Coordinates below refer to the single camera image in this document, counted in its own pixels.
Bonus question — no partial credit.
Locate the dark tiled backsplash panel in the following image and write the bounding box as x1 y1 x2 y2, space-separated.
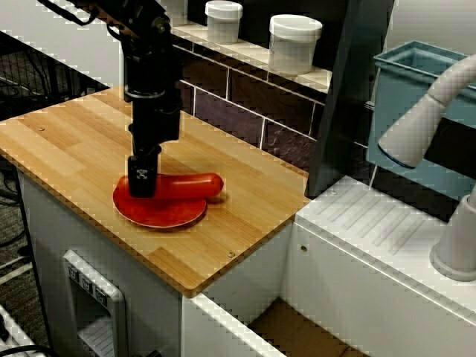
174 22 328 176

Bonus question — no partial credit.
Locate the white lidded plastic jar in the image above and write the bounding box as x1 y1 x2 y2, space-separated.
268 14 324 76
167 0 187 27
205 0 244 45

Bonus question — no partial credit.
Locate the grey toy faucet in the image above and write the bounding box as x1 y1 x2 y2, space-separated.
376 54 476 283

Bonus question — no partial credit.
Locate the red toy sausage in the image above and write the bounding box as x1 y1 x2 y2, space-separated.
118 172 225 201

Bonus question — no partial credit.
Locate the black upright post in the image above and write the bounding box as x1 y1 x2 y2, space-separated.
304 0 396 199

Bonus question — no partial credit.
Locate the blue plastic bin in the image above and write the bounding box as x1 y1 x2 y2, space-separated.
364 39 476 202

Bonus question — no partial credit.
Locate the black floor cable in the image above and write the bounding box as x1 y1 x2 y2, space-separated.
0 344 51 357

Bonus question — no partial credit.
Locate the brown cardboard sheet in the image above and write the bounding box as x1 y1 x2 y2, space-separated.
246 299 370 357

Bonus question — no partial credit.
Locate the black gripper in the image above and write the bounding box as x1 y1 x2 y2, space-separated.
126 95 183 199

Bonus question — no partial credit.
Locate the grey dispenser panel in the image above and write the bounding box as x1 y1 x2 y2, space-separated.
62 248 128 357

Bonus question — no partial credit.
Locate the red round plate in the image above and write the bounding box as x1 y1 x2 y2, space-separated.
112 174 208 230

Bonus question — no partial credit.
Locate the white toy kitchen cabinet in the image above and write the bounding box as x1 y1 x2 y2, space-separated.
16 170 476 357

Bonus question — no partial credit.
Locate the cream wall shelf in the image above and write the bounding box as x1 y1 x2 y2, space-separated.
169 6 333 94

